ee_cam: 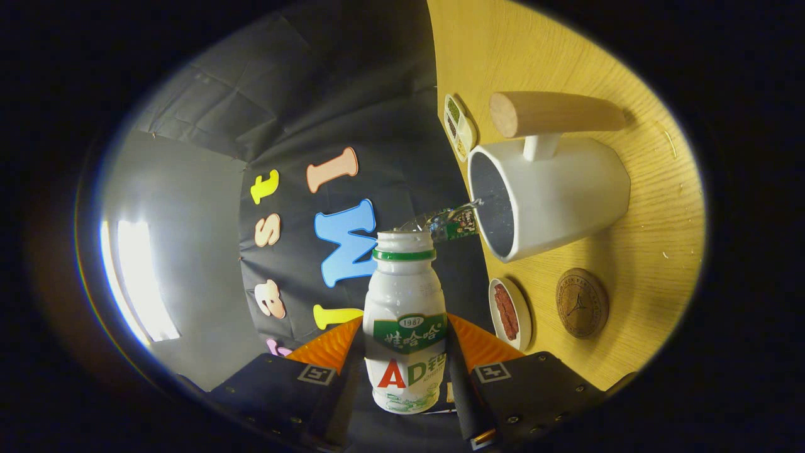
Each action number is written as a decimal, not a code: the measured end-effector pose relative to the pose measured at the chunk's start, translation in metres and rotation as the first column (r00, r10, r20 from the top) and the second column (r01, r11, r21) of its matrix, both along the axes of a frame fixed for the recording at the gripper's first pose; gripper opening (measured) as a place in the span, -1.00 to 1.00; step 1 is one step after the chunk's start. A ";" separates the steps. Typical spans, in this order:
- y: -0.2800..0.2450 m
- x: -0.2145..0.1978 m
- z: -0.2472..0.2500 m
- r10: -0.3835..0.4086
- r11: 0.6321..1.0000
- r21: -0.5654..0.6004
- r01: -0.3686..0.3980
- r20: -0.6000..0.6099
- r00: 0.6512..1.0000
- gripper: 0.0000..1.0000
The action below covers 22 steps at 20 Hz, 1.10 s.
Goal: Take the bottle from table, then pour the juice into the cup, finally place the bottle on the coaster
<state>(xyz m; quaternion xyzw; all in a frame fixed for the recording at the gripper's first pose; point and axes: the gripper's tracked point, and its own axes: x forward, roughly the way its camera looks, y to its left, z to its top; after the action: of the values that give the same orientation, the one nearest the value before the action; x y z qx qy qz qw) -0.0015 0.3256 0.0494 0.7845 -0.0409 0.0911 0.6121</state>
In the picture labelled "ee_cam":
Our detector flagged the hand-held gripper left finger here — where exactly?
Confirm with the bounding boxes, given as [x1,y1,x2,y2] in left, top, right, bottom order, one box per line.
[208,315,365,450]

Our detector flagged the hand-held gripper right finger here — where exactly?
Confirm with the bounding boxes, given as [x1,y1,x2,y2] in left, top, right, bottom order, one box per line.
[445,313,608,450]

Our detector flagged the round brown coaster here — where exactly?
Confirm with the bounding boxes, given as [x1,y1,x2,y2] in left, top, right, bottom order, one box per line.
[556,268,609,339]

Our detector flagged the white juice bottle green label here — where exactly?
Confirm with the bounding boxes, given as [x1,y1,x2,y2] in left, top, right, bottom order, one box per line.
[362,230,449,415]

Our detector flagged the white cup wooden handle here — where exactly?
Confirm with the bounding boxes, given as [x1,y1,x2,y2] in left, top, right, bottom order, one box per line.
[467,91,631,264]

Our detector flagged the clear plastic water bottle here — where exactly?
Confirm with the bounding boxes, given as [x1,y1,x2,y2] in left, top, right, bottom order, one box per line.
[393,199,484,243]

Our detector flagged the round beige plate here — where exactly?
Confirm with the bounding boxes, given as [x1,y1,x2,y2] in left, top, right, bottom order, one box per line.
[489,277,533,352]

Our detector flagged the red sausage pieces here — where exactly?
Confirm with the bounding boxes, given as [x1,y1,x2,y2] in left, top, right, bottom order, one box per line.
[494,283,520,341]

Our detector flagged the ceiling light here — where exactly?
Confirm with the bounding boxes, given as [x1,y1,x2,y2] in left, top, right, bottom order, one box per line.
[101,219,180,344]

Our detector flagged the wooden table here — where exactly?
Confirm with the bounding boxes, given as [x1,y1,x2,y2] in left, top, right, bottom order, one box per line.
[426,0,706,392]

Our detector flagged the white divided dish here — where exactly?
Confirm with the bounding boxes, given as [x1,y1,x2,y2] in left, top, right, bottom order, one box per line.
[444,94,477,163]

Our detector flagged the black backdrop cloth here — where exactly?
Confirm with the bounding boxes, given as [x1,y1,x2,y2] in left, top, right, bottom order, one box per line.
[135,0,497,453]

